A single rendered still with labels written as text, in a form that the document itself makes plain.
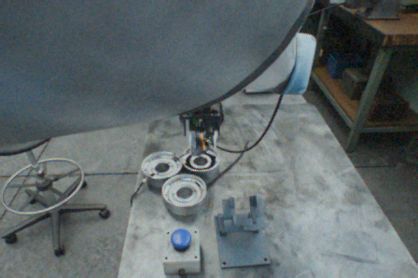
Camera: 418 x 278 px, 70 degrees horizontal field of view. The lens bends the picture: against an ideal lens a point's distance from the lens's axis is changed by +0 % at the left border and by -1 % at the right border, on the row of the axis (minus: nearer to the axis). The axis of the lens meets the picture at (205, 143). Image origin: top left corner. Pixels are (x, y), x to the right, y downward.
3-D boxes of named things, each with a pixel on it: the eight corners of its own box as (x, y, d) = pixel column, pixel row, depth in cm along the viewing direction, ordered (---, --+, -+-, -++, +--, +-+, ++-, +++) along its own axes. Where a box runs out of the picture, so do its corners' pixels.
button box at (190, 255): (166, 243, 64) (164, 229, 61) (199, 242, 64) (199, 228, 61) (163, 280, 57) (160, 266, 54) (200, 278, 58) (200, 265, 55)
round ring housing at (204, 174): (210, 153, 88) (210, 142, 85) (226, 175, 80) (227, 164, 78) (176, 162, 84) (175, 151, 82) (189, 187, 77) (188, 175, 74)
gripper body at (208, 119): (183, 139, 60) (178, 89, 51) (184, 111, 66) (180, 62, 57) (221, 138, 60) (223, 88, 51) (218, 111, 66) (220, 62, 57)
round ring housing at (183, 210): (180, 226, 67) (179, 214, 65) (155, 199, 74) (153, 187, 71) (215, 202, 73) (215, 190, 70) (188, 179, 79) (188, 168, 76)
